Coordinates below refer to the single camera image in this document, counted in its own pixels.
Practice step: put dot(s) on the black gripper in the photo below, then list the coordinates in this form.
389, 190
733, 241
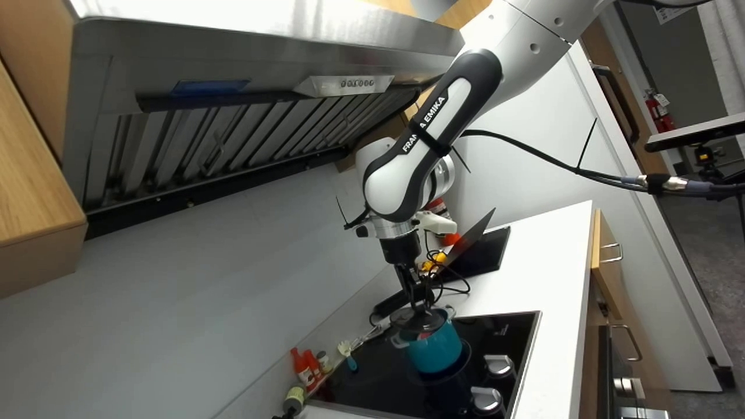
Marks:
407, 261

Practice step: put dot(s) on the grey pot lid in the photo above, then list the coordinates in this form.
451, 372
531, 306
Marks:
443, 327

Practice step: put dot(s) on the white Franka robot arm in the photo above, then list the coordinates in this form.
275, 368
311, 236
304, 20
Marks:
420, 147

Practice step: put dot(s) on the blue pot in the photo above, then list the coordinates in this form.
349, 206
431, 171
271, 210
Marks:
439, 353

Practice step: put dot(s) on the black power brick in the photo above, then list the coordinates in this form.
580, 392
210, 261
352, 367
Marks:
385, 309

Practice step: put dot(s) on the yellow tape bundle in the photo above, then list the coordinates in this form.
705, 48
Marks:
434, 261

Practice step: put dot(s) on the black laptop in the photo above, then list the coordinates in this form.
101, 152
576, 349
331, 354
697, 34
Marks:
485, 253

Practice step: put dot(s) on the black glass cooktop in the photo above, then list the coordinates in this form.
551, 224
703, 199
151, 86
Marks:
380, 385

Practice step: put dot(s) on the silver cooktop knob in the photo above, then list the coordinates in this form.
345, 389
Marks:
488, 401
499, 367

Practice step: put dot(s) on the red bottle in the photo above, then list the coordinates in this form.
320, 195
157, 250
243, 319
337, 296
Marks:
306, 368

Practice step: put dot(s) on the small yellowish bottle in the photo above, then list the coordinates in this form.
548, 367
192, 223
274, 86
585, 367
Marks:
295, 399

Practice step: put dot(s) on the wooden base cabinet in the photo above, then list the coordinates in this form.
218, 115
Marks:
605, 288

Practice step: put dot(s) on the white hood label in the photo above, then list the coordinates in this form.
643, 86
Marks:
361, 85

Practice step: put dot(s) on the silver oven knob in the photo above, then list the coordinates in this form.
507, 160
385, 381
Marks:
627, 385

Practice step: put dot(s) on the black oven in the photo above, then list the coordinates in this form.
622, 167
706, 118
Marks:
643, 365

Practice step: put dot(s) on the stainless range hood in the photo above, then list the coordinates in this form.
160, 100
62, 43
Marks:
235, 124

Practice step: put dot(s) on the red fire extinguisher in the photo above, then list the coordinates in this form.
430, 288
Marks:
661, 110

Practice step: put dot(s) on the black breadboard table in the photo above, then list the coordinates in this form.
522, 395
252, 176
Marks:
700, 129

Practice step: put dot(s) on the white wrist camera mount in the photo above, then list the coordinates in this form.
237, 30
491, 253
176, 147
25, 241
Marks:
442, 224

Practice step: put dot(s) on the brown door frame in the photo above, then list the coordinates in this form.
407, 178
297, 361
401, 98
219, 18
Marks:
598, 48

